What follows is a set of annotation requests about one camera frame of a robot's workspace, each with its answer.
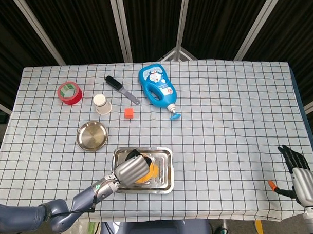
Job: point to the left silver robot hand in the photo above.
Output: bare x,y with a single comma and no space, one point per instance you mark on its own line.
131,171

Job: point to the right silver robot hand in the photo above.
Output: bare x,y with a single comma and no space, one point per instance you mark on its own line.
308,186

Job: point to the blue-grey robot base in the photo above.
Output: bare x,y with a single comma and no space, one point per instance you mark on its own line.
155,231

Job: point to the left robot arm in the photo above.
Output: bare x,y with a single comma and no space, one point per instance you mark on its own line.
82,199

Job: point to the bowl of orange powder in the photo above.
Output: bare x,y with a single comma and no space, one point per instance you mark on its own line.
145,177

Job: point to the rectangular steel tray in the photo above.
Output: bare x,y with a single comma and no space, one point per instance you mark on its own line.
163,157

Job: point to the round steel plate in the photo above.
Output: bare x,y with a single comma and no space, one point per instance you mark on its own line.
91,136

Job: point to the orange cube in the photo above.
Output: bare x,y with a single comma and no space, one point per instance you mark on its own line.
129,113

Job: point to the white paper cup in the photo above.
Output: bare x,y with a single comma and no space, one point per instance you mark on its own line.
102,104

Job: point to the blue detergent bottle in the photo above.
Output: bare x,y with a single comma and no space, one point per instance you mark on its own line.
166,96

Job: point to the red tape roll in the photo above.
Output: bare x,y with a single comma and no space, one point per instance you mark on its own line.
76,99

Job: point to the blue checked tablecloth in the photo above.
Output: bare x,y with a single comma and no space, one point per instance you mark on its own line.
224,145

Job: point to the black folding screen white frame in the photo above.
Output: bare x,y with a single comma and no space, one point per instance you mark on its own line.
91,26

